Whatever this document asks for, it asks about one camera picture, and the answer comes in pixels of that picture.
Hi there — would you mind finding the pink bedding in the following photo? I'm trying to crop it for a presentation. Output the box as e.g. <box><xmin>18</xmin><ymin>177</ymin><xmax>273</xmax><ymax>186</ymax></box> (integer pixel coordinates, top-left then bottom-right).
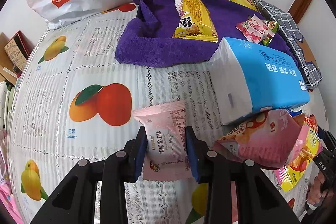
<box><xmin>0</xmin><ymin>158</ymin><xmax>25</xmax><ymax>224</ymax></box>

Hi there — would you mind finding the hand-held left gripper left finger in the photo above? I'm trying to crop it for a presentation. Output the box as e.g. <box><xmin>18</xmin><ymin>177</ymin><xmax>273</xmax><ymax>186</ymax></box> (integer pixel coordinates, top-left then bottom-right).
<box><xmin>29</xmin><ymin>127</ymin><xmax>149</xmax><ymax>224</ymax></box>

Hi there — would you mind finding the patterned book box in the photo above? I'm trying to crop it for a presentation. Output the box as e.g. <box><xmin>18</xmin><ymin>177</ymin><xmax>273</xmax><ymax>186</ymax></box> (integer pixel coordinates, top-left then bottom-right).
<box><xmin>3</xmin><ymin>30</ymin><xmax>34</xmax><ymax>73</ymax></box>

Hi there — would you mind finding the yellow snack packet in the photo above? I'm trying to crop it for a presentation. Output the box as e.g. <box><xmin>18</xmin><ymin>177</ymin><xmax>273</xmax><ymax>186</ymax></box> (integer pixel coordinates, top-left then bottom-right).
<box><xmin>172</xmin><ymin>0</ymin><xmax>218</xmax><ymax>43</ymax></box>

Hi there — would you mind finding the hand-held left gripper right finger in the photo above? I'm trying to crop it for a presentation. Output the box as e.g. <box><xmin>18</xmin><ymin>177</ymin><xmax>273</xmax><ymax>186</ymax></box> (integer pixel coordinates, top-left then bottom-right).
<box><xmin>185</xmin><ymin>126</ymin><xmax>300</xmax><ymax>224</ymax></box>

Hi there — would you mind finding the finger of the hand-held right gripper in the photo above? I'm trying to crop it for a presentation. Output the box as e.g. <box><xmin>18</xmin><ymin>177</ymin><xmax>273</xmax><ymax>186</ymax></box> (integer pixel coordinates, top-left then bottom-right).
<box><xmin>316</xmin><ymin>127</ymin><xmax>335</xmax><ymax>153</ymax></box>

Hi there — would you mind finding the person's right hand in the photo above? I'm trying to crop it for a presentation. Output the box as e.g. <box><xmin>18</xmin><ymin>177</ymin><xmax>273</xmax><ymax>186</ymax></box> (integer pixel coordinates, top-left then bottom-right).
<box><xmin>307</xmin><ymin>169</ymin><xmax>328</xmax><ymax>208</ymax></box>

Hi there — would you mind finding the white spotted pillow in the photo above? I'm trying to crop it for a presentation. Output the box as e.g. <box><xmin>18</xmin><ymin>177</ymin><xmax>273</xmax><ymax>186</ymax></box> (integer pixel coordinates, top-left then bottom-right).
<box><xmin>0</xmin><ymin>80</ymin><xmax>14</xmax><ymax>135</ymax></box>

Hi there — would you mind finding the pale pink snack packet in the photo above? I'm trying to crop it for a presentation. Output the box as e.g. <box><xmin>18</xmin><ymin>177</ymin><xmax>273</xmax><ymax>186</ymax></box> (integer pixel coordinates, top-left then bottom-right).
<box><xmin>133</xmin><ymin>99</ymin><xmax>192</xmax><ymax>181</ymax></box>

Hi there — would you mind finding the grey checked cloth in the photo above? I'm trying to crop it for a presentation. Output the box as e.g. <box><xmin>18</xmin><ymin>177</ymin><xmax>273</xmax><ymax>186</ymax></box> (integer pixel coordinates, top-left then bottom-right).
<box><xmin>251</xmin><ymin>0</ymin><xmax>323</xmax><ymax>90</ymax></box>

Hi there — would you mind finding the pink orange snack packet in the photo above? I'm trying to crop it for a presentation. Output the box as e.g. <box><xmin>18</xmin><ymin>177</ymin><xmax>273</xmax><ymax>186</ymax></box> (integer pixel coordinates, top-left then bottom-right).
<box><xmin>212</xmin><ymin>109</ymin><xmax>310</xmax><ymax>169</ymax></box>

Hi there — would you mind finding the small pink candy packet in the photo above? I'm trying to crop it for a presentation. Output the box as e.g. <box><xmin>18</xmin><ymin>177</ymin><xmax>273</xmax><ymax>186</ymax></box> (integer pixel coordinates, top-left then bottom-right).
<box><xmin>235</xmin><ymin>15</ymin><xmax>275</xmax><ymax>43</ymax></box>

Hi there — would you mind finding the blue tissue pack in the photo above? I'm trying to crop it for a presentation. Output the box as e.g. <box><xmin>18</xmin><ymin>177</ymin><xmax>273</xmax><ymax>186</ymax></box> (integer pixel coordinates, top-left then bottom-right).
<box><xmin>207</xmin><ymin>36</ymin><xmax>311</xmax><ymax>126</ymax></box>

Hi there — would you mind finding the purple towel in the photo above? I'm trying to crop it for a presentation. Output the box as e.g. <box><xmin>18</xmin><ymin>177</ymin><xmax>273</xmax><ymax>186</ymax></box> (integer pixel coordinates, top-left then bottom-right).
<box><xmin>115</xmin><ymin>0</ymin><xmax>298</xmax><ymax>67</ymax></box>

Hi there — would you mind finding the green candy packet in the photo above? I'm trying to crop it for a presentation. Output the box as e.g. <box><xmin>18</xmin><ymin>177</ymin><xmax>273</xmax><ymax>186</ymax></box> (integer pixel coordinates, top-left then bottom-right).
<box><xmin>262</xmin><ymin>20</ymin><xmax>279</xmax><ymax>46</ymax></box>

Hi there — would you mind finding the pink pointed snack packet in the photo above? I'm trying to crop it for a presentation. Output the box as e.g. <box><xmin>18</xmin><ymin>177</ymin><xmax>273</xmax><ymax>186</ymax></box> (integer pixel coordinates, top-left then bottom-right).
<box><xmin>172</xmin><ymin>0</ymin><xmax>185</xmax><ymax>21</ymax></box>

